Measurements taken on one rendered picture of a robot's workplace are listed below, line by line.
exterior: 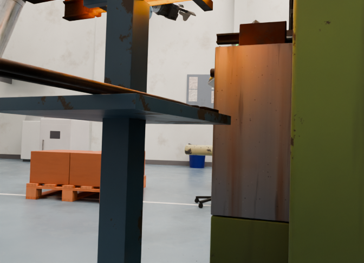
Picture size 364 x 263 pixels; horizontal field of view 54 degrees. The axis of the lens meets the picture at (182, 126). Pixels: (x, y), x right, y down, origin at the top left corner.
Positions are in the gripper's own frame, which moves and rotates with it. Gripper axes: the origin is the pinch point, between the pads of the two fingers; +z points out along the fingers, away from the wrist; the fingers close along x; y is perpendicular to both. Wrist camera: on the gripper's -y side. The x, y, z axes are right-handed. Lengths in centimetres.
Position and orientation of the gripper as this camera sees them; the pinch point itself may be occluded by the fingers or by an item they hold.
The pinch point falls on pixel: (190, 10)
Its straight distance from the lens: 208.8
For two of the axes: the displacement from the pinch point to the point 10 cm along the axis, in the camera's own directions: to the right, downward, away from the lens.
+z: 8.2, 0.7, 5.7
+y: -3.6, 8.4, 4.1
